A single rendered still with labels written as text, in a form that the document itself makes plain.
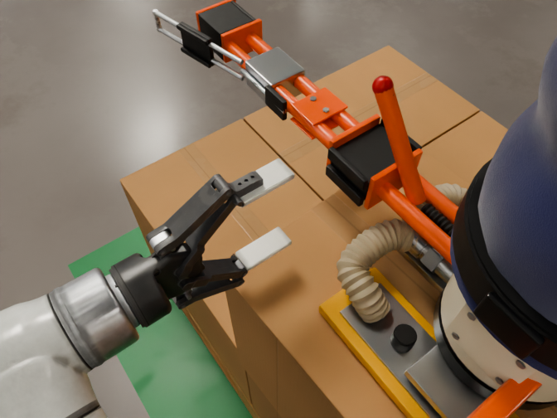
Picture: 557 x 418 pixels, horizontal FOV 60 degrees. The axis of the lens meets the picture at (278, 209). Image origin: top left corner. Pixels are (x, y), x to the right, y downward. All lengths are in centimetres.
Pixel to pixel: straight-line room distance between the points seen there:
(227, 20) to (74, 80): 187
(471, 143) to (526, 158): 111
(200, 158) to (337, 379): 87
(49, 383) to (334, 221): 44
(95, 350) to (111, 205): 154
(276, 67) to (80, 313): 44
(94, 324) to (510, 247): 37
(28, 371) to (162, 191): 86
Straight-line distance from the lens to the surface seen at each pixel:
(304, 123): 67
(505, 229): 38
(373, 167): 60
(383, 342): 62
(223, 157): 135
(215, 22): 82
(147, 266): 51
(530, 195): 36
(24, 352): 50
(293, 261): 69
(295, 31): 275
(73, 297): 51
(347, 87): 156
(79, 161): 222
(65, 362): 51
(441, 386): 60
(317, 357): 63
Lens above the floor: 154
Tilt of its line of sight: 54 degrees down
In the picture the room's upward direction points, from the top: straight up
